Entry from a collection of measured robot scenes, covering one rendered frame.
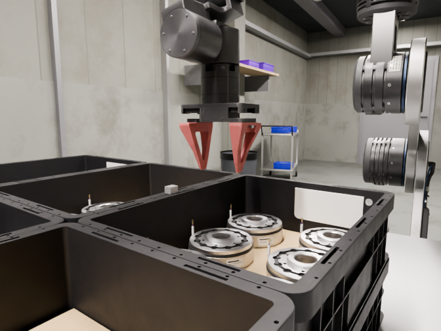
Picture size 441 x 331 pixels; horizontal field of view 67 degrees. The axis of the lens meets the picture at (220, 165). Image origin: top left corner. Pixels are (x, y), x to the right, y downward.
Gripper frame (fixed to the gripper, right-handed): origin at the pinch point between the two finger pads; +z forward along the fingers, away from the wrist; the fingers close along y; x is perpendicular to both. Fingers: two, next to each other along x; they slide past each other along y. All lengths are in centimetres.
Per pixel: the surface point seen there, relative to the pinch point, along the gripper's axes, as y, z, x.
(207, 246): -0.7, 12.1, -2.7
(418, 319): 28.0, 28.2, 21.3
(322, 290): 19.7, 6.7, -17.6
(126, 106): -206, -19, 182
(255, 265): 5.6, 15.2, 1.0
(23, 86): -207, -30, 89
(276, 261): 9.9, 12.4, -1.8
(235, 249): 3.7, 12.0, -1.9
